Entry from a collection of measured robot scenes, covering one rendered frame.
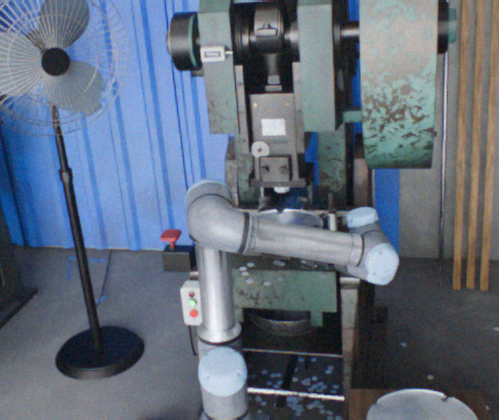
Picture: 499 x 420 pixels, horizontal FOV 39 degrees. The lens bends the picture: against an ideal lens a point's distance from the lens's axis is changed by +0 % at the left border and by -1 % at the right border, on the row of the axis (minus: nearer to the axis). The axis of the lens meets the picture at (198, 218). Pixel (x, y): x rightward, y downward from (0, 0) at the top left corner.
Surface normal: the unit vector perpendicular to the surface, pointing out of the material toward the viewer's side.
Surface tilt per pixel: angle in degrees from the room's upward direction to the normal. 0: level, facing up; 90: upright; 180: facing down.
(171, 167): 90
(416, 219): 90
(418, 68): 95
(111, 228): 90
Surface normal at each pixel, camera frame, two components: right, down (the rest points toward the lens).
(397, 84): -0.25, 0.56
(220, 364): -0.10, -0.86
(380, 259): 0.03, 0.39
